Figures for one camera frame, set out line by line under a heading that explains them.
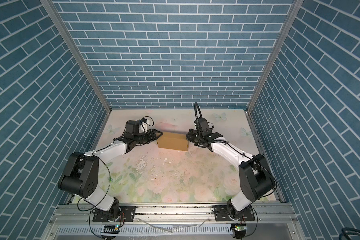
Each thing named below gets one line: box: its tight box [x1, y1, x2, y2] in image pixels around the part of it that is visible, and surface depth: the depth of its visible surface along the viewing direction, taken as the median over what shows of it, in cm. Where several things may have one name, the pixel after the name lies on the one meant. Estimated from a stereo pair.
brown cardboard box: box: [156, 131, 189, 151], surface depth 90 cm
